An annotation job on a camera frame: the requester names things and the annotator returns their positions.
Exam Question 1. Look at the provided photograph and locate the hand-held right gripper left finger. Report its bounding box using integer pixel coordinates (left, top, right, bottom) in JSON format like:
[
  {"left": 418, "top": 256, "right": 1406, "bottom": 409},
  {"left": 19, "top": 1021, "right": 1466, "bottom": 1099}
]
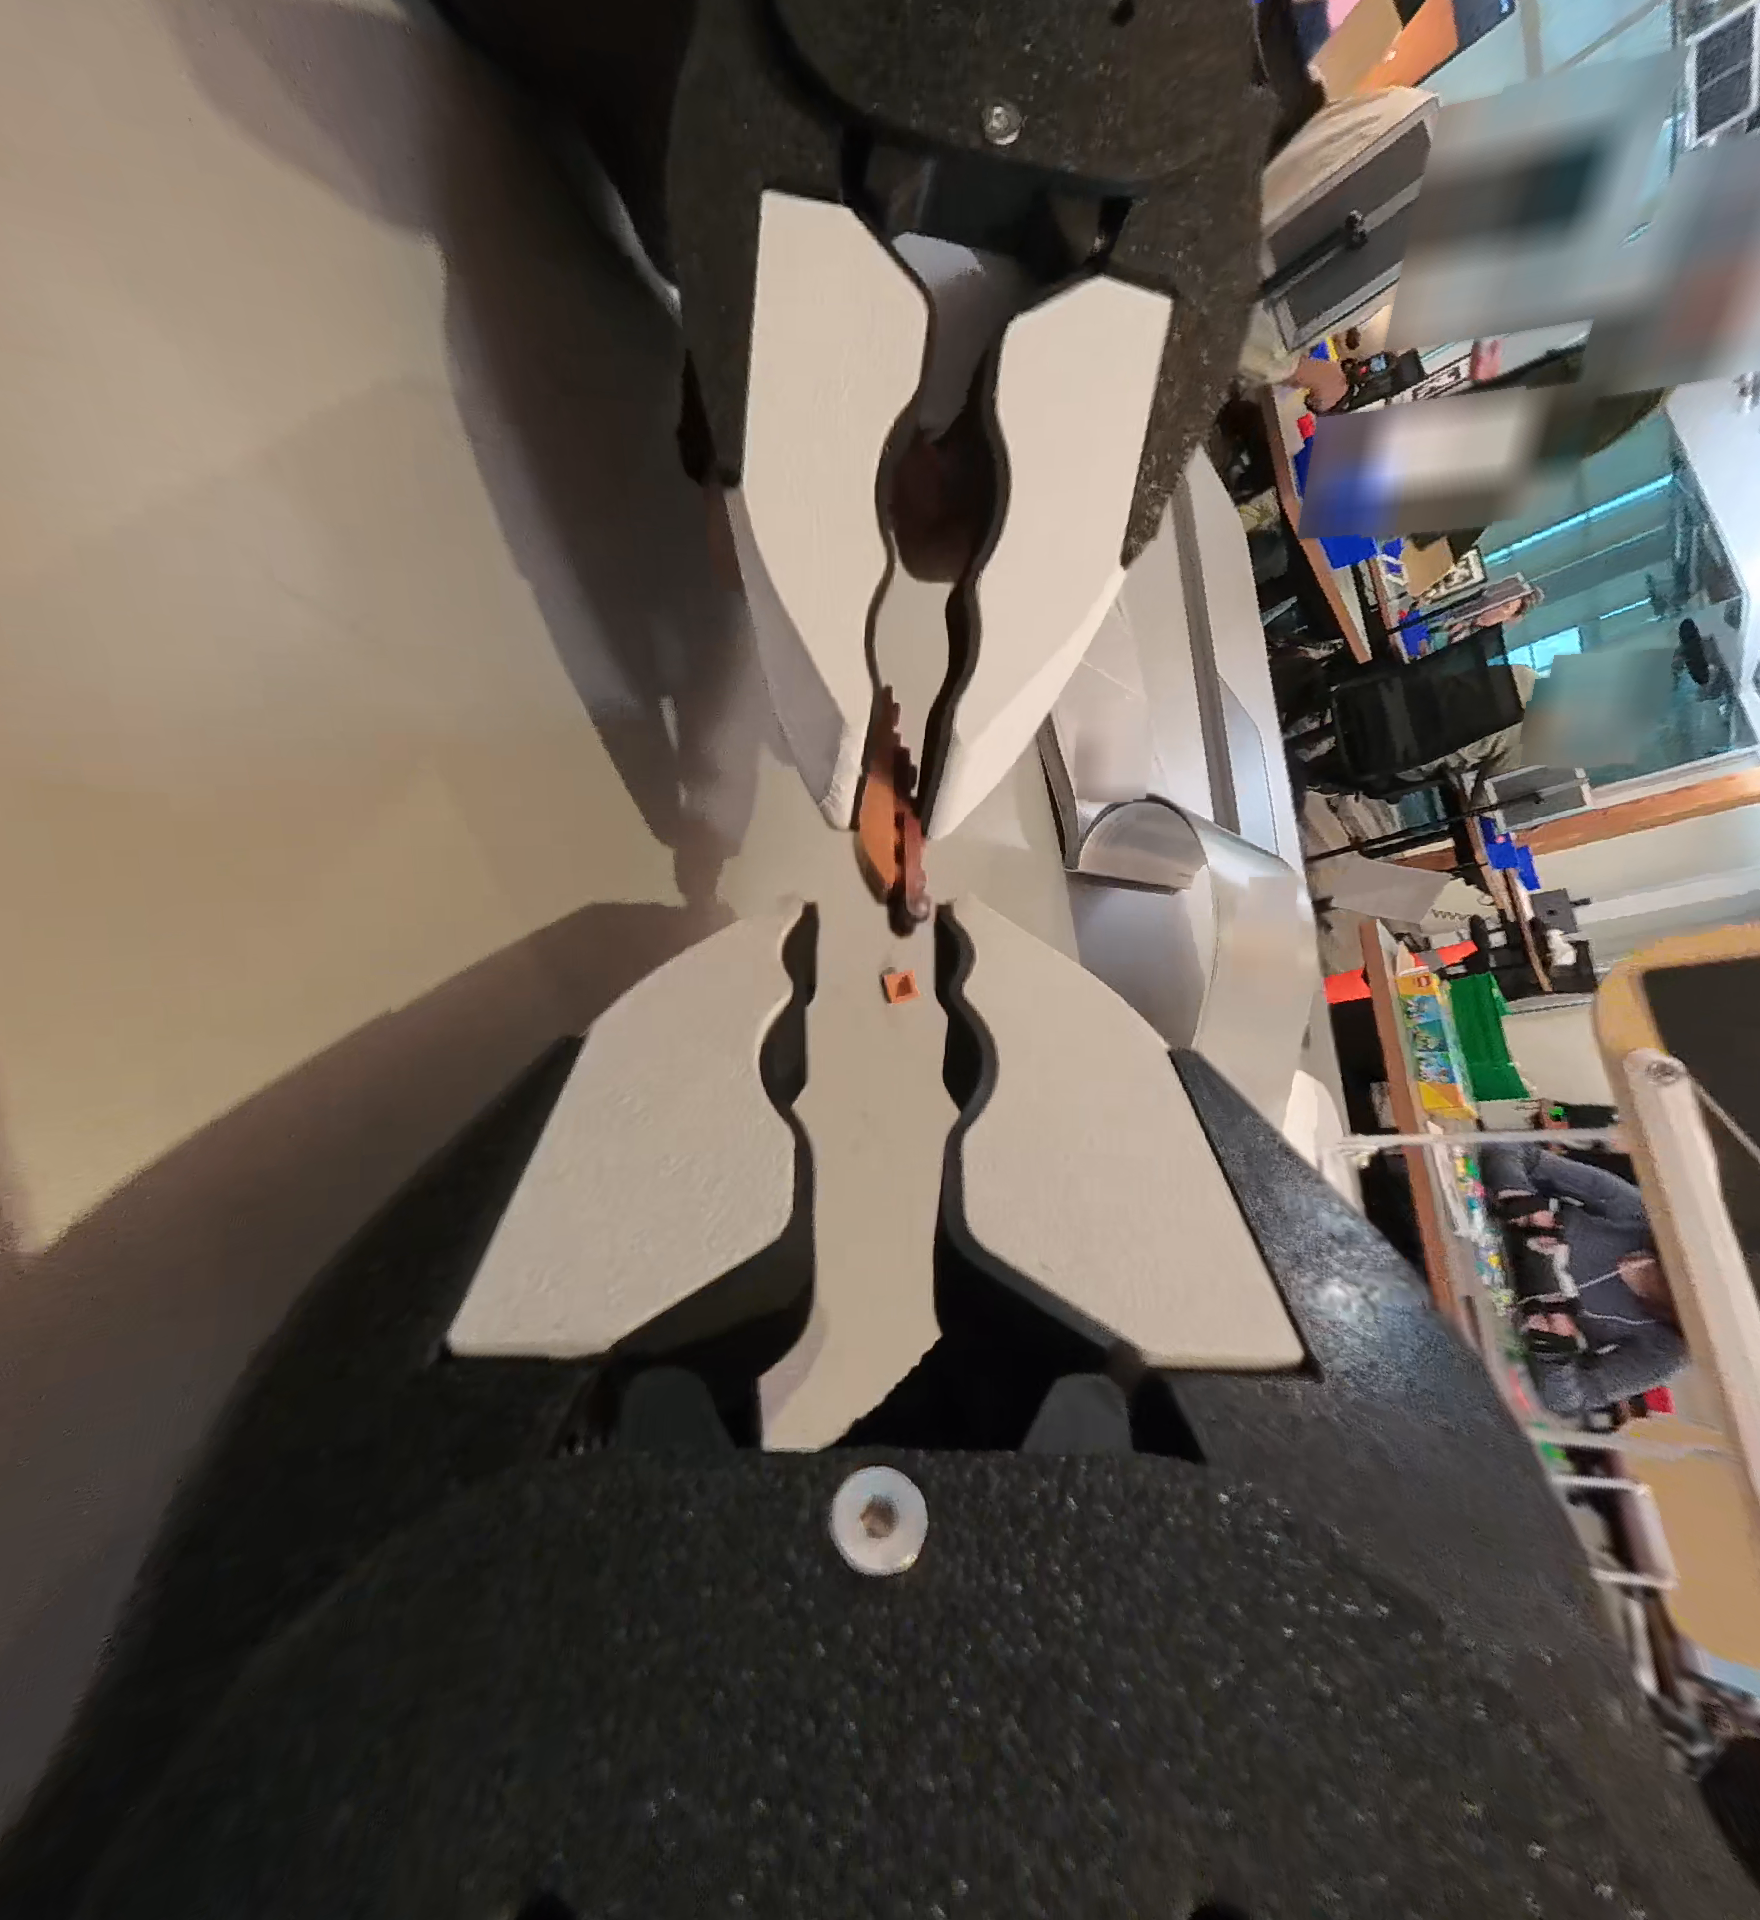
[{"left": 444, "top": 895, "right": 823, "bottom": 1387}]

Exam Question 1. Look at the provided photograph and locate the brown brick assembly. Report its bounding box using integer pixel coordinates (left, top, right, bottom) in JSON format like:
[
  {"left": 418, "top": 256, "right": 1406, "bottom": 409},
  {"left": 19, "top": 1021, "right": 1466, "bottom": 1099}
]
[{"left": 848, "top": 685, "right": 945, "bottom": 919}]

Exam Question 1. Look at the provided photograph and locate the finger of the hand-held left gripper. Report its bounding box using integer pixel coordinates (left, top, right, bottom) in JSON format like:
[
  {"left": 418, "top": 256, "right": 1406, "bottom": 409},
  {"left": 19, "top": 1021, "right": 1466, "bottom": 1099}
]
[
  {"left": 920, "top": 270, "right": 1186, "bottom": 847},
  {"left": 725, "top": 187, "right": 964, "bottom": 840}
]

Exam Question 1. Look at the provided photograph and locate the green box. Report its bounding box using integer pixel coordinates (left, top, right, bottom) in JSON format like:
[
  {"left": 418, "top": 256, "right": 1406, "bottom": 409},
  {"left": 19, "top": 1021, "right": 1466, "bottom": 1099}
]
[{"left": 1446, "top": 969, "right": 1533, "bottom": 1103}]

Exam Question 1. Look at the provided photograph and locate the colourful printed box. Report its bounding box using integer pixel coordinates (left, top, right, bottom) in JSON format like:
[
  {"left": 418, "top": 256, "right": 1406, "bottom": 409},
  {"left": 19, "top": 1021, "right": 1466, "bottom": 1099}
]
[{"left": 1386, "top": 975, "right": 1463, "bottom": 1136}]

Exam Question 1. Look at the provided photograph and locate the black computer monitor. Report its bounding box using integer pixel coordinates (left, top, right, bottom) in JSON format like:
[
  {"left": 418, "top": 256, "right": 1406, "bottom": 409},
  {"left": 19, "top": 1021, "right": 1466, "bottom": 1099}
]
[{"left": 1325, "top": 624, "right": 1533, "bottom": 807}]

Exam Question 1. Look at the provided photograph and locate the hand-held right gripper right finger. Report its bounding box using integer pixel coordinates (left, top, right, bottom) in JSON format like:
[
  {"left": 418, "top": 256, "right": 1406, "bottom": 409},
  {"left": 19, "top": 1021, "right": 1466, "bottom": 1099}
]
[{"left": 935, "top": 895, "right": 1320, "bottom": 1387}]

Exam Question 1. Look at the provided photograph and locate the brick instruction booklet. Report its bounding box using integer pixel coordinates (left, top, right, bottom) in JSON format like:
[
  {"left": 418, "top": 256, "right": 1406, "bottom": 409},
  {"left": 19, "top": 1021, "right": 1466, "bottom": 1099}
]
[{"left": 1037, "top": 445, "right": 1339, "bottom": 1126}]

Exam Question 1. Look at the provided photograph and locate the grey desk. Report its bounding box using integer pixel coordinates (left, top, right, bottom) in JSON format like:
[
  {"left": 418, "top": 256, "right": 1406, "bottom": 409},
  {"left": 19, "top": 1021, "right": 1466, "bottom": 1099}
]
[{"left": 0, "top": 0, "right": 1241, "bottom": 1920}]

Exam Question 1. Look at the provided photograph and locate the person's left hand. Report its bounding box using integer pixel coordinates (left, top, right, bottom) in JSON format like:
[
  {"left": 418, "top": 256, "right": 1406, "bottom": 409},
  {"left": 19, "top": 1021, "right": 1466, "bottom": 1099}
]
[{"left": 879, "top": 415, "right": 978, "bottom": 578}]

